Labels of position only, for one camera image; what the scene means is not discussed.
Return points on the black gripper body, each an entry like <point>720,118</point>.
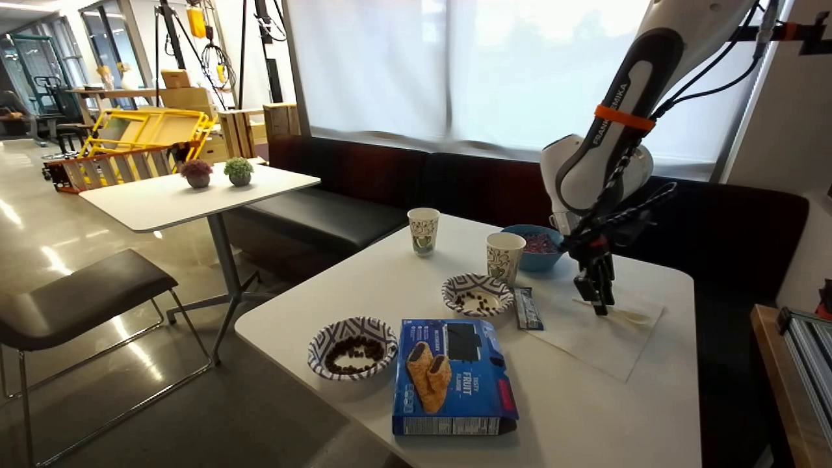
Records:
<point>615,215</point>

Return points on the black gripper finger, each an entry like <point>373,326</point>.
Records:
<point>603,278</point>
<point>585,280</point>

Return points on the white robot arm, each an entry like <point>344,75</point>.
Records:
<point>591,174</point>

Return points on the blue bowl of candies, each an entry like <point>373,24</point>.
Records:
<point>542,248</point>

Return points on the paper cup near bowl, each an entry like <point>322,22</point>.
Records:
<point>502,256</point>

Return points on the patterned paper plate near cup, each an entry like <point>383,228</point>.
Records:
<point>477,295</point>

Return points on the far paper cup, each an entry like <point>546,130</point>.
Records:
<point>422,224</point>

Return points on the translucent white table mat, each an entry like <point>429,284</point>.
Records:
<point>573,326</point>

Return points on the black bench seat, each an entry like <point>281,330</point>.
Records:
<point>708,256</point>

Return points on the blue snack box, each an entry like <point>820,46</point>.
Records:
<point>451,380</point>

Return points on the white window curtain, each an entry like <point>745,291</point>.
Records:
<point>463,75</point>

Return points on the patterned paper plate far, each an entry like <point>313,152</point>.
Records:
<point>352,349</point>

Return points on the wooden shelf edge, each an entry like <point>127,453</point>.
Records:
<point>790,412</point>

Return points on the green potted plant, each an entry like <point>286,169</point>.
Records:
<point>240,171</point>

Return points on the grey metal chair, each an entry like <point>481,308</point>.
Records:
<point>74,304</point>

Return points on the yellow cart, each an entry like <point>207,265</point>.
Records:
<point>131,146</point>

